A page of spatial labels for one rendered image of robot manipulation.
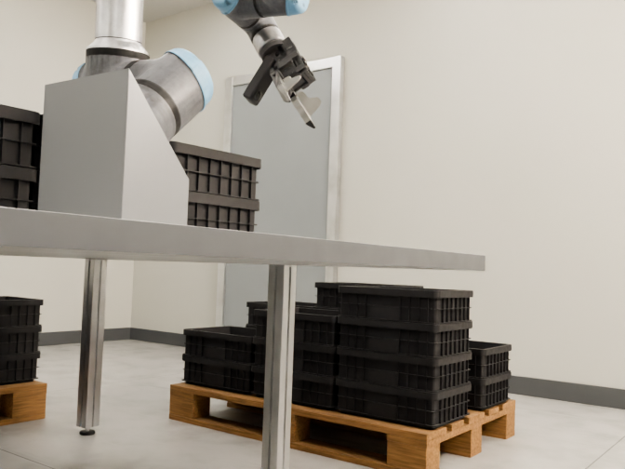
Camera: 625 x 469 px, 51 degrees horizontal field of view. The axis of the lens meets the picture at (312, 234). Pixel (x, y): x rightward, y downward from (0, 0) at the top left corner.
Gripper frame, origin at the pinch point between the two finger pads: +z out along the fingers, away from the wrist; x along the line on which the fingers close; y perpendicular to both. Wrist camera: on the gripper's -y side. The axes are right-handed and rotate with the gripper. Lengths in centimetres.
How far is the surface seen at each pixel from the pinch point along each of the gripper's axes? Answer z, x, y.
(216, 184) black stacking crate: -0.6, 4.7, -26.8
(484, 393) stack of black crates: 60, 132, -8
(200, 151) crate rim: -5.9, -2.9, -24.3
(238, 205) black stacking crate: 3.8, 11.3, -25.9
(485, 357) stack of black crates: 49, 131, -1
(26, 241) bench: 44, -77, -20
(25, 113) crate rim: -7, -42, -39
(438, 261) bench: 41.5, 15.3, 9.5
